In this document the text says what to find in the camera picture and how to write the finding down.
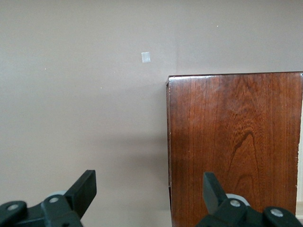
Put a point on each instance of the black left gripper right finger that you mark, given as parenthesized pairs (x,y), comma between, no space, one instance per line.
(213,196)

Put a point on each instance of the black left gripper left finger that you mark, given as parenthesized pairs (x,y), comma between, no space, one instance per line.
(81,192)

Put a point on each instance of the dark brown wooden cabinet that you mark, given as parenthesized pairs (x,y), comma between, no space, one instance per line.
(232,146)

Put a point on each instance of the small square tape patch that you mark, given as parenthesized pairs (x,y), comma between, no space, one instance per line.
(146,57)

